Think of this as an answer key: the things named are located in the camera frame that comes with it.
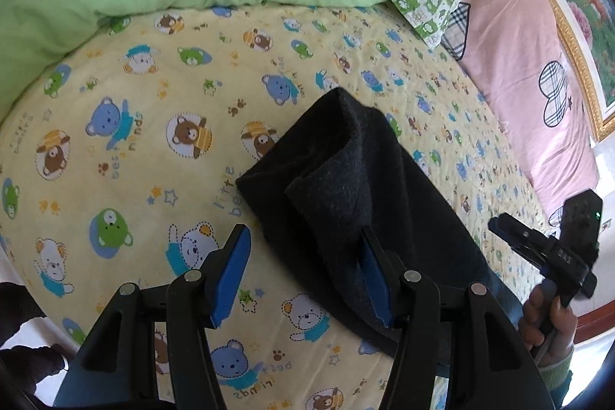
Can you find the yellow bear printed bed sheet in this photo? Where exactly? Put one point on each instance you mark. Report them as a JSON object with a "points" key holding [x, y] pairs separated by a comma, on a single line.
{"points": [[144, 112]]}

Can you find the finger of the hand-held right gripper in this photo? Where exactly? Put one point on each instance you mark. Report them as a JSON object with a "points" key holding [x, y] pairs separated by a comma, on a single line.
{"points": [[516, 234]]}

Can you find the person's right hand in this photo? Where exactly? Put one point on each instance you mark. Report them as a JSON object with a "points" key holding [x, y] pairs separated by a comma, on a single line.
{"points": [[552, 318]]}

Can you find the person's right forearm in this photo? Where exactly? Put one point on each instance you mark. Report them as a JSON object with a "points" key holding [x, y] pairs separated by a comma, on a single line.
{"points": [[558, 374]]}

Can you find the black pants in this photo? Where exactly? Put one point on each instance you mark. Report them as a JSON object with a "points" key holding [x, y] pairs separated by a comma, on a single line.
{"points": [[336, 179]]}

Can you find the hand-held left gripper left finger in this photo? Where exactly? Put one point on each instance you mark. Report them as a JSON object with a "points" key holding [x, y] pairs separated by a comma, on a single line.
{"points": [[231, 280]]}

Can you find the wooden bed frame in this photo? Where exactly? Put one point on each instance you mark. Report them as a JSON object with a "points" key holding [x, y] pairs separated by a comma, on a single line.
{"points": [[598, 318]]}

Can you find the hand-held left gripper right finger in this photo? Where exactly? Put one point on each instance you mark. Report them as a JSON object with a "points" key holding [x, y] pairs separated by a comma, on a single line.
{"points": [[375, 292]]}

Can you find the pink blanket with plaid hearts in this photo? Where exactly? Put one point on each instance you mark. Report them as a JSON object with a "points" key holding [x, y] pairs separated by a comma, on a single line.
{"points": [[509, 35]]}

